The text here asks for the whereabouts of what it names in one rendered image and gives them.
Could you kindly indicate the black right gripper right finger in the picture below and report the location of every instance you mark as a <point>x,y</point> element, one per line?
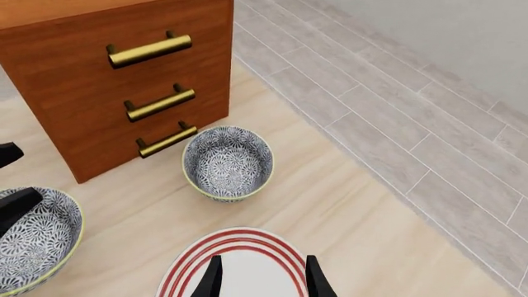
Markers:
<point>317,284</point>

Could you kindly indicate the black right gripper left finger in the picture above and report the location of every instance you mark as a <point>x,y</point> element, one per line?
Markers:
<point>208,284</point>

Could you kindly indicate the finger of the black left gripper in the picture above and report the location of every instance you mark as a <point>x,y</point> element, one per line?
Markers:
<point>18,205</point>
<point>9,154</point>

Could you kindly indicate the patterned black and white bowl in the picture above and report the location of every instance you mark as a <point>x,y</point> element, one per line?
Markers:
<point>229,164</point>
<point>39,247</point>

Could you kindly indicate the white plate with red rings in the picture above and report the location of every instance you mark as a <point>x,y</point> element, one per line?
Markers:
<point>257,266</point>

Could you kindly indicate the wooden cabinet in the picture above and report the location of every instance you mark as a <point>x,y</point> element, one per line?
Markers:
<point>62,80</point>

